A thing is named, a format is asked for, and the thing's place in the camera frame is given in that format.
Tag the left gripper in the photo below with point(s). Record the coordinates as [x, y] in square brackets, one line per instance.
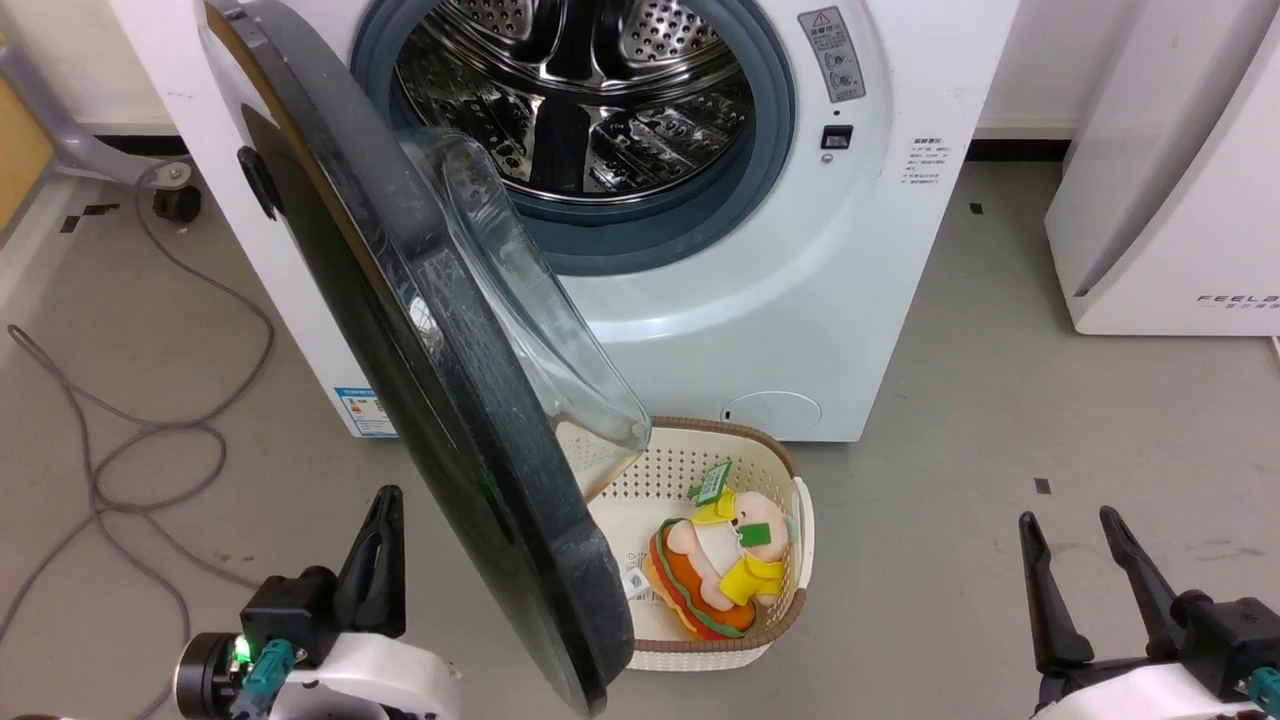
[300, 615]

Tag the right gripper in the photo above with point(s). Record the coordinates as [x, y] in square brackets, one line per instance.
[1225, 650]

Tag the black round washing machine door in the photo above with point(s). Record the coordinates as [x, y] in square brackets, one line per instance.
[400, 400]

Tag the white front-load washing machine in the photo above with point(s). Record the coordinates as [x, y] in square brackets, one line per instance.
[880, 250]

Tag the steel washing machine drum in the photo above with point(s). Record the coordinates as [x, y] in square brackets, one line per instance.
[600, 100]

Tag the grey rubber door gasket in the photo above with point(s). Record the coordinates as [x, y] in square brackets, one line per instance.
[770, 150]

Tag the blue energy label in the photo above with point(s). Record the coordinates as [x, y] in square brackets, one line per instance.
[367, 412]

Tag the cream laundry basket brown rim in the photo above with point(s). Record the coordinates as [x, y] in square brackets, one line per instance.
[660, 480]

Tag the burger plush toy doll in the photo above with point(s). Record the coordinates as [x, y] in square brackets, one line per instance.
[715, 575]

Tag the white appliance with grey stripe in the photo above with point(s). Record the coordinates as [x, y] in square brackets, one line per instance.
[1180, 200]

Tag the black caster wheel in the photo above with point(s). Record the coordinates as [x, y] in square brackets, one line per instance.
[177, 203]

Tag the yellow wooden panel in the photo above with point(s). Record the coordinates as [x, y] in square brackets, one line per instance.
[20, 150]

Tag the grey warning sticker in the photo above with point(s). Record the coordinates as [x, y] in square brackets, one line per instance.
[832, 55]

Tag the grey metal frame leg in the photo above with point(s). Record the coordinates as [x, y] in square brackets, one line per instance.
[60, 130]

